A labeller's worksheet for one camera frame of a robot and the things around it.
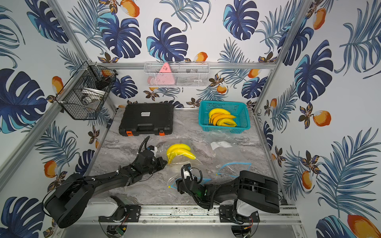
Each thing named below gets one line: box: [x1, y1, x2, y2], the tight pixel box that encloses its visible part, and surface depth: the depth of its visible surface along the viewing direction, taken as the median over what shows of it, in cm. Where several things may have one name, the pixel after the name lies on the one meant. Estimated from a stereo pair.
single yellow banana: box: [216, 118, 238, 127], surface depth 106 cm
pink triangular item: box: [155, 62, 175, 86], surface depth 92 cm
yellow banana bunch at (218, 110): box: [208, 108, 231, 120], surface depth 112 cm
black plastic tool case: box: [118, 102, 174, 137], surface depth 109 cm
